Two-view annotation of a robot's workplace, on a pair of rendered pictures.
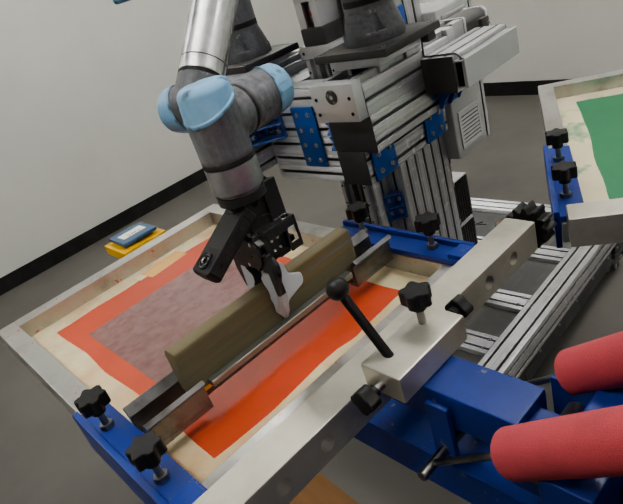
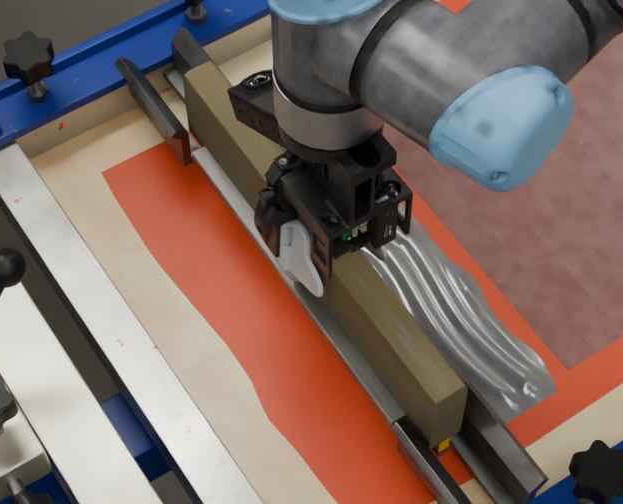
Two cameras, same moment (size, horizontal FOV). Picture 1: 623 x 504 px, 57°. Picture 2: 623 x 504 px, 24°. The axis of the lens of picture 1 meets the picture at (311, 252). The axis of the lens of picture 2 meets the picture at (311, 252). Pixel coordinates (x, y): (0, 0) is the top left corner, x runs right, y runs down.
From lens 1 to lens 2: 1.07 m
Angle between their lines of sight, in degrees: 69
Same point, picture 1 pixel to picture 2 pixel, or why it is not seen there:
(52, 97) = not seen: outside the picture
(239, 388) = not seen: hidden behind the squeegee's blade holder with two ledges
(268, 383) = (225, 258)
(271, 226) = (302, 194)
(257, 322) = not seen: hidden behind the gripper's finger
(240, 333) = (249, 187)
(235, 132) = (283, 51)
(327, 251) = (389, 354)
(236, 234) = (267, 123)
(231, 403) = (210, 200)
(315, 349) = (273, 344)
